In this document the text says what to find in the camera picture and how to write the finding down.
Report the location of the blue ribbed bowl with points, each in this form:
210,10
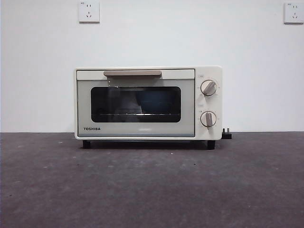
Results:
154,102

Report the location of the cream and beige oven knob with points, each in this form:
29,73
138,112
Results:
208,119
208,88

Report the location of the cream Toshiba toaster oven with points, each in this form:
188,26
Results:
219,104

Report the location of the black power plug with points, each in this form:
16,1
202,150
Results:
227,135

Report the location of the white wall socket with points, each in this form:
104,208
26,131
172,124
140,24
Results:
294,14
89,13

